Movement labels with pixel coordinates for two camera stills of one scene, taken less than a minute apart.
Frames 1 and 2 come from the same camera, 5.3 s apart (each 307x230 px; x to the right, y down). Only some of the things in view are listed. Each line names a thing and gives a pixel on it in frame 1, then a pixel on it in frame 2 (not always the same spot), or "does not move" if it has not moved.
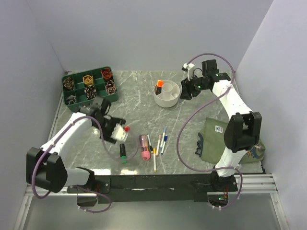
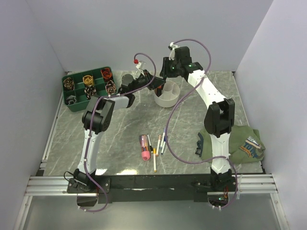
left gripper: (107, 136) → (155, 81)
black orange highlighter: (159, 87) does not move
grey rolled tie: (71, 99) does not move
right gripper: (187, 89) → (164, 72)
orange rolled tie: (106, 74) does not move
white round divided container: (169, 97) does not move
